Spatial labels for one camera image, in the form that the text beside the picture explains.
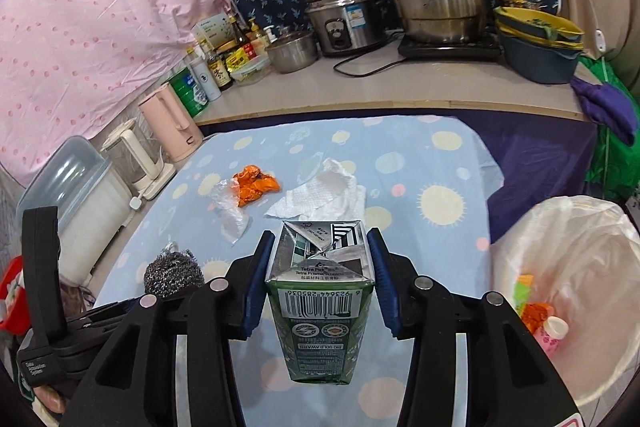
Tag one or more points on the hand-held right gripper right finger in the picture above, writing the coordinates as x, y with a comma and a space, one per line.
385, 287

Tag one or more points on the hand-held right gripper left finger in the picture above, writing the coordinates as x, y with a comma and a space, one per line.
257, 287

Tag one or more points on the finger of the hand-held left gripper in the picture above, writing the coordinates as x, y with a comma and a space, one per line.
42, 272
105, 322

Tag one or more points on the green drink carton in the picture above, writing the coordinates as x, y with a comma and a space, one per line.
320, 337

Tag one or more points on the green cardboard box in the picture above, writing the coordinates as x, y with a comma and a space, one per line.
522, 299

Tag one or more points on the orange plastic bag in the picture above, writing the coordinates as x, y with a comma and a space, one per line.
535, 314

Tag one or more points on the pink paper cup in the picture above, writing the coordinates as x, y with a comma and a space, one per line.
550, 334

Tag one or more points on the white lined trash bin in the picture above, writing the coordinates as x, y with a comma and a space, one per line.
590, 257

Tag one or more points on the person's left hand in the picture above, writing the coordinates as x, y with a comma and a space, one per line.
50, 401

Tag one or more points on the red plastic bag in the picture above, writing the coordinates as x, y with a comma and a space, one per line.
11, 297

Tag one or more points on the translucent storage container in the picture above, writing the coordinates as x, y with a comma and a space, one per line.
85, 207

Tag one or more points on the clear plastic wrapper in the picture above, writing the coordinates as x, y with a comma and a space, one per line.
227, 212

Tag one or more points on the steel wool scrubber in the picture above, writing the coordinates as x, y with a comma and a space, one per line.
172, 272

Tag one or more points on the small orange wrapper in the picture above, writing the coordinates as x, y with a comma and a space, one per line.
255, 184

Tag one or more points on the white paper towel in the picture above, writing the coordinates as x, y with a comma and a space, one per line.
320, 194

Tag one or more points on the white power plug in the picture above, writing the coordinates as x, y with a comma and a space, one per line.
135, 203

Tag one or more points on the blue polka dot tablecloth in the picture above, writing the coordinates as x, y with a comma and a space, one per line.
425, 157

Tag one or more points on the white glass kettle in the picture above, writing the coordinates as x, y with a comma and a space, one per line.
135, 157

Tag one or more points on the pink electric kettle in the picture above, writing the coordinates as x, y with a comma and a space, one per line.
167, 122

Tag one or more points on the green canister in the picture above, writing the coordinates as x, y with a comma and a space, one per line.
187, 94

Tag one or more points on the clear plastic food container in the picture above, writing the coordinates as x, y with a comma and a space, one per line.
250, 74

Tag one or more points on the dark soy sauce bottle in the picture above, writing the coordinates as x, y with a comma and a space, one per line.
220, 74

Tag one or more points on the yellow seasoning packet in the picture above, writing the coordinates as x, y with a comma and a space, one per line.
241, 59

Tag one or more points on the stainless steel bowl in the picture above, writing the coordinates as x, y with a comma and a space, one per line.
292, 54

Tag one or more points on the black induction cooker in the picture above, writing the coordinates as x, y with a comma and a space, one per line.
450, 49

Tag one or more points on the white pump bottle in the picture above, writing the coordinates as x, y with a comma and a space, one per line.
270, 36

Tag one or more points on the yellow pump bottle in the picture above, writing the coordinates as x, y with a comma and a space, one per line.
256, 34

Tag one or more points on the tall dark glass bottle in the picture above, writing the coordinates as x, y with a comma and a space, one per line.
238, 32

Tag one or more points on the white packaging box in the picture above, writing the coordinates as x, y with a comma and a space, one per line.
216, 32

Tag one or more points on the green plastic bag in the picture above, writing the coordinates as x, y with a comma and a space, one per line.
615, 162

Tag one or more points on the silver rice cooker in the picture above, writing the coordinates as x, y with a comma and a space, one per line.
345, 22

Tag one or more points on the dark blue basin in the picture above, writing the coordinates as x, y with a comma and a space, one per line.
540, 62

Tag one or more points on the purple folded cloth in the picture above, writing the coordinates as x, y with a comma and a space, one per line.
607, 107

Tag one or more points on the stack of yellow basins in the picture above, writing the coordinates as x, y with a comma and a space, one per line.
535, 27

